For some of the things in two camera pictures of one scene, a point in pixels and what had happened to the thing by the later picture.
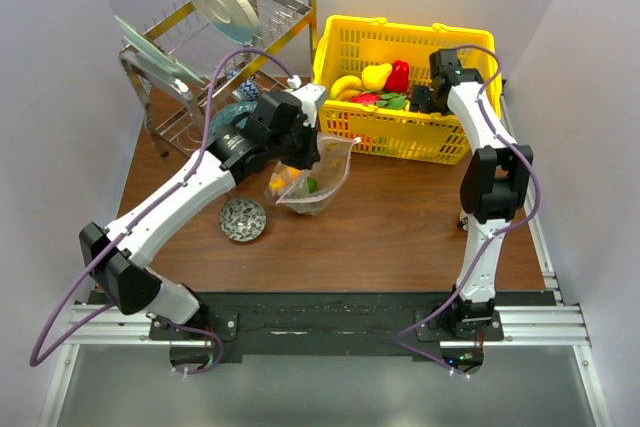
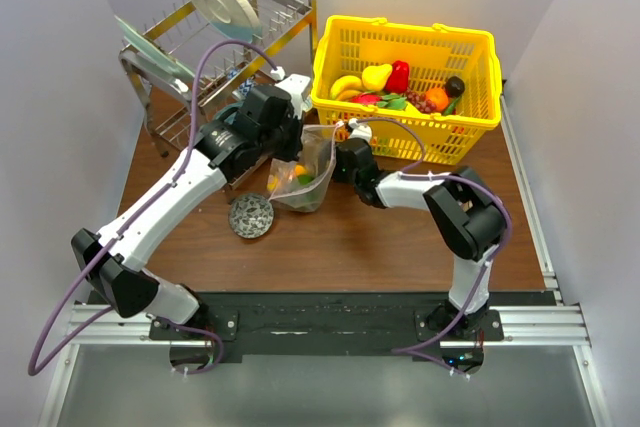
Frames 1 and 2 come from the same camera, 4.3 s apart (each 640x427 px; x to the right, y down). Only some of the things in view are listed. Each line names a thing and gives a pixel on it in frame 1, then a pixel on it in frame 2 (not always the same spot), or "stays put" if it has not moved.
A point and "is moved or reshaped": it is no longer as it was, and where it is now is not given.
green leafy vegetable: (312, 185) is moved or reshaped
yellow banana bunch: (374, 76) stays put
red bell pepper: (398, 77) stays put
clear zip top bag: (304, 191) stays put
